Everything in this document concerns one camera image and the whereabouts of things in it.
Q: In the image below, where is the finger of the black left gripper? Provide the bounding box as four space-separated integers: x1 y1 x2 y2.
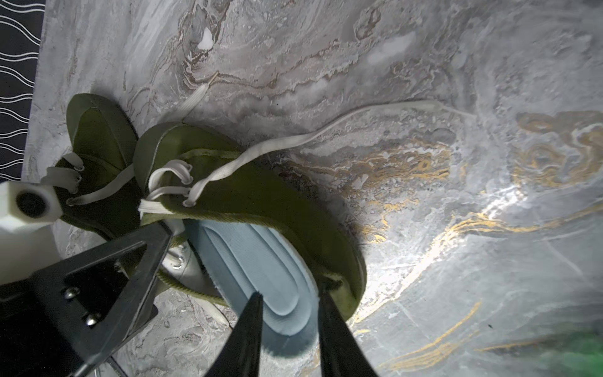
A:
28 221 174 376

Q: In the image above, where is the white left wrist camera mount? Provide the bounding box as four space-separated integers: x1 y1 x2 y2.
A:
1 182 63 284

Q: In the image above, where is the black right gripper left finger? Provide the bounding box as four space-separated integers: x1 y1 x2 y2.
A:
205 292 263 377

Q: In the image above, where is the green shoe one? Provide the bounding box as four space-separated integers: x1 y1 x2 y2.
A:
133 122 367 319
39 70 220 241

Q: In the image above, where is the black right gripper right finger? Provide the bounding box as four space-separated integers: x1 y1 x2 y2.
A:
318 290 377 377

